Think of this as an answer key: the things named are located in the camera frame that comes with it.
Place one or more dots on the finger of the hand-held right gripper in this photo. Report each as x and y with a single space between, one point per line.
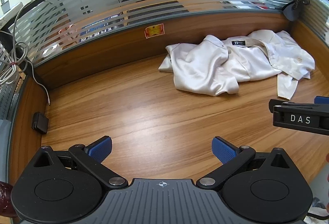
285 118
322 100

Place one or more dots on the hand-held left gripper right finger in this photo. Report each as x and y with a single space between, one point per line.
223 150

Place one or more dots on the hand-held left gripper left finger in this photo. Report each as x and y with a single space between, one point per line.
101 149

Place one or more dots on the cream satin shirt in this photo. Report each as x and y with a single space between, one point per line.
205 67

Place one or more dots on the small black box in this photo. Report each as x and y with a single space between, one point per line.
39 123

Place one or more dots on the crumpled plastic bag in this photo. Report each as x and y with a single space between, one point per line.
318 209

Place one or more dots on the dark red pot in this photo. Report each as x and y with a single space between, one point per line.
4 198

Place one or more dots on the blue box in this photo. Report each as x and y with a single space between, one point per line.
102 26

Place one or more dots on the red and yellow sticker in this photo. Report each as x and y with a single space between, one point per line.
154 31

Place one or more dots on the white charger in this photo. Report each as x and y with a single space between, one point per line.
4 4

